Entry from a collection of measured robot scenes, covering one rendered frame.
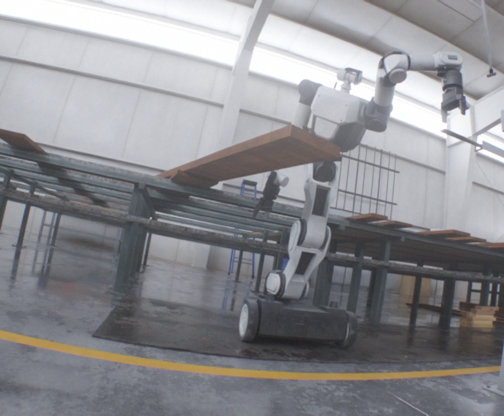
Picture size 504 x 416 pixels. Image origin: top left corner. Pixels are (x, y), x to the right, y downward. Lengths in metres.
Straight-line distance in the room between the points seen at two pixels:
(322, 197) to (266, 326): 0.71
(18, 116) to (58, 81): 1.35
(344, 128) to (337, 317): 0.94
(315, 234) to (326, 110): 0.62
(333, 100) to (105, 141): 7.68
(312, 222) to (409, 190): 9.60
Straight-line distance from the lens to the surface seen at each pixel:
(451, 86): 1.53
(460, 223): 11.44
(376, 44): 10.00
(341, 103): 1.68
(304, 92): 1.87
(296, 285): 1.88
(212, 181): 2.23
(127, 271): 2.94
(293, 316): 1.67
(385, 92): 1.56
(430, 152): 12.23
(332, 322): 1.76
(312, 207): 1.78
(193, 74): 9.56
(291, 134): 1.28
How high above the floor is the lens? 0.41
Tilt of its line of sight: 11 degrees up
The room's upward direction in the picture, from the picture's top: 9 degrees clockwise
